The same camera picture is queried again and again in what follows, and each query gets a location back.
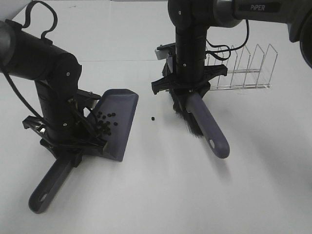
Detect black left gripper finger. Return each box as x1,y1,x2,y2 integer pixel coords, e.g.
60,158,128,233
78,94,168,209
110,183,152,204
70,150,83,168

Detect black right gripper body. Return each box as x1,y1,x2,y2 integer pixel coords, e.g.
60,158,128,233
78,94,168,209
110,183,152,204
151,29,229,98

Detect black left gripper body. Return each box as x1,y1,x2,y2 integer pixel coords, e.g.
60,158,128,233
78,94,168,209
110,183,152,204
22,82,107,154

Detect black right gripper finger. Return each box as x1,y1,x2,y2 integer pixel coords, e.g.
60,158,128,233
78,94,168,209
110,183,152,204
172,91,192,114

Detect grey brush black bristles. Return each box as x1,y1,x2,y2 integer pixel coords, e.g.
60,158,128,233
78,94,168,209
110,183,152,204
162,57,231,159

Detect pile of coffee beans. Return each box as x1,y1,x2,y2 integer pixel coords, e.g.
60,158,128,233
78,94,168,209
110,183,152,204
96,111,118,137

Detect grey plastic dustpan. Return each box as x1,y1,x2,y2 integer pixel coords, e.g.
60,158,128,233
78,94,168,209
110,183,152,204
23,89,138,214

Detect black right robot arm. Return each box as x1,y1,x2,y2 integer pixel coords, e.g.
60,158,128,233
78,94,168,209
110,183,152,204
152,0,312,114

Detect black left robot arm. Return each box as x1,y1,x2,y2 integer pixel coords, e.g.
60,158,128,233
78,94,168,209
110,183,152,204
0,20,106,167

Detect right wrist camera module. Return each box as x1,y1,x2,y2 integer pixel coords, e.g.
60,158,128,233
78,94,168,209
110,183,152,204
155,43,176,60

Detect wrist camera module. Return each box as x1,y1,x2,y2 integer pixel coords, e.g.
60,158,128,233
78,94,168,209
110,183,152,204
155,43,176,60
77,89,101,111

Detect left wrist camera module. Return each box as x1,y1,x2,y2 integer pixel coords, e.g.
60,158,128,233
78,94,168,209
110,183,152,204
77,89,101,111

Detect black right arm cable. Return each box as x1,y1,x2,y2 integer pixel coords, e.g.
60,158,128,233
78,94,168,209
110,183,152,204
206,19,251,60

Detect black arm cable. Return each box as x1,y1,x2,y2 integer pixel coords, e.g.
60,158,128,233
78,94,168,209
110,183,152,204
206,19,251,60
0,0,59,117

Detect metal wire rack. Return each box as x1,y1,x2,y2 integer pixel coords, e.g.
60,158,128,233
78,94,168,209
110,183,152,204
206,44,278,90

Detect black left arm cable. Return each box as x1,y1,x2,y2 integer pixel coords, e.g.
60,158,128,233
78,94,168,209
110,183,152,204
0,0,59,117

